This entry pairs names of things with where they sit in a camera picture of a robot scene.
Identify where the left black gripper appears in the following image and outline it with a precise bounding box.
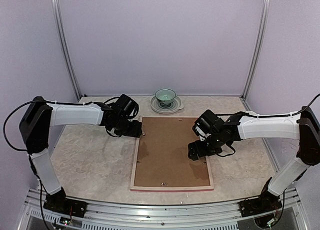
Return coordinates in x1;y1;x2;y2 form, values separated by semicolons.
110;116;142;138

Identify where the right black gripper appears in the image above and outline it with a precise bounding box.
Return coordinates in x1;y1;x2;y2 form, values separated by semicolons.
188;132;224;161

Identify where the brown backing board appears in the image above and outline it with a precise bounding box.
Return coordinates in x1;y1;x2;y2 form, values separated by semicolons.
133;117;211;188

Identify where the pink wooden picture frame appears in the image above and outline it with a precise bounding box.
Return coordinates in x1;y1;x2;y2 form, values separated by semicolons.
129;116;215;192

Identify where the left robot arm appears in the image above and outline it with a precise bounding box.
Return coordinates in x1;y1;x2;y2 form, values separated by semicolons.
2;94;142;213

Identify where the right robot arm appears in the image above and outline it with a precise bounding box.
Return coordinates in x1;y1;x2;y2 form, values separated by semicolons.
187;105;320;212

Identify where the green ceramic bowl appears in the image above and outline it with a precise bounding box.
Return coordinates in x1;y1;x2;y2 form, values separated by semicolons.
155;88;176;108

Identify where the striped ceramic plate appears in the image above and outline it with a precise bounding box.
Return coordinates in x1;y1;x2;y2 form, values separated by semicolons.
149;96;184;114

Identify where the light blue mug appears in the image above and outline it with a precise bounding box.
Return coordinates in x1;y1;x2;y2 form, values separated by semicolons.
246;110;257;116

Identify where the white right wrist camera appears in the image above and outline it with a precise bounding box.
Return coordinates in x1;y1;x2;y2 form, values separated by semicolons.
192;125;209;141

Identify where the aluminium front rail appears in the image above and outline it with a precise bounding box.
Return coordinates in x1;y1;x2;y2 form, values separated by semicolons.
17;191;308;230

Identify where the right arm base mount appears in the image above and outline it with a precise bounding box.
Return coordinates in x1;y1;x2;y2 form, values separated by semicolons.
238;188;283;217

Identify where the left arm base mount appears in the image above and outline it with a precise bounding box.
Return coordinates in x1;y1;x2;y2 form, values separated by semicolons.
43;191;88;218

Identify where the left aluminium corner post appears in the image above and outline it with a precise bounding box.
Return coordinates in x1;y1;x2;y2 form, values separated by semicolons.
51;0;82;100

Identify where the aluminium corner post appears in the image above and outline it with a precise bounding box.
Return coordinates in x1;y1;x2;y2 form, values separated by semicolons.
51;0;82;100
241;0;271;101

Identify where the right aluminium corner post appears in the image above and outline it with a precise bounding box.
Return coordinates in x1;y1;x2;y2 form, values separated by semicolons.
241;0;271;101

